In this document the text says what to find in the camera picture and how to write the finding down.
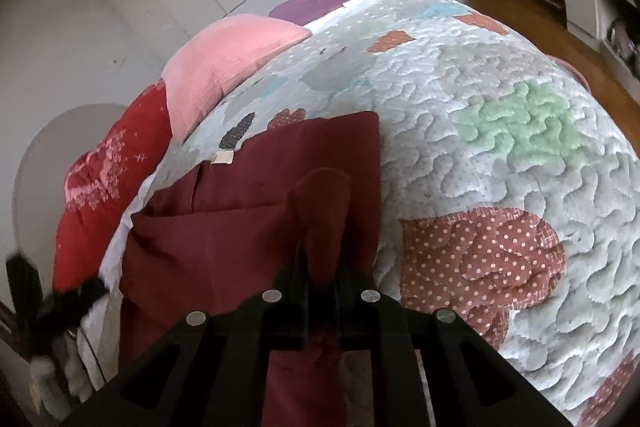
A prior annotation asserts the patchwork heart quilt bedspread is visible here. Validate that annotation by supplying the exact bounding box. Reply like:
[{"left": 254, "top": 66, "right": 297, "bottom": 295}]
[{"left": 154, "top": 0, "right": 640, "bottom": 425}]

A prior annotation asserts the red embroidered pillow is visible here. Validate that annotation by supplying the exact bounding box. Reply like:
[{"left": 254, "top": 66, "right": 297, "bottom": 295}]
[{"left": 52, "top": 81, "right": 171, "bottom": 293}]

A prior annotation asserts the pink cushion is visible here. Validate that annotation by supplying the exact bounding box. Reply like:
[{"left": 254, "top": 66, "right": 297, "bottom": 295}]
[{"left": 162, "top": 14, "right": 311, "bottom": 142}]

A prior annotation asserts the dark red knit sweater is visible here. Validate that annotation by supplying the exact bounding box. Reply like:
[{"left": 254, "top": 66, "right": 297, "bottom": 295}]
[{"left": 118, "top": 109, "right": 384, "bottom": 427}]

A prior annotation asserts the white bed sheet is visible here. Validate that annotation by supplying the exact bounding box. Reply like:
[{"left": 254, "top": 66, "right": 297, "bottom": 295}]
[{"left": 77, "top": 172, "right": 157, "bottom": 389}]

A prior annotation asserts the purple pillow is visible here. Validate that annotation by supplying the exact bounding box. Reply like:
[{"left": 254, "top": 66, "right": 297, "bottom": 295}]
[{"left": 268, "top": 0, "right": 350, "bottom": 26}]

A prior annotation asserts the grey rounded headboard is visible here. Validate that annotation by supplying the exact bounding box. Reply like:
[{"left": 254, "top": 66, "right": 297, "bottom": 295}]
[{"left": 12, "top": 103, "right": 126, "bottom": 291}]

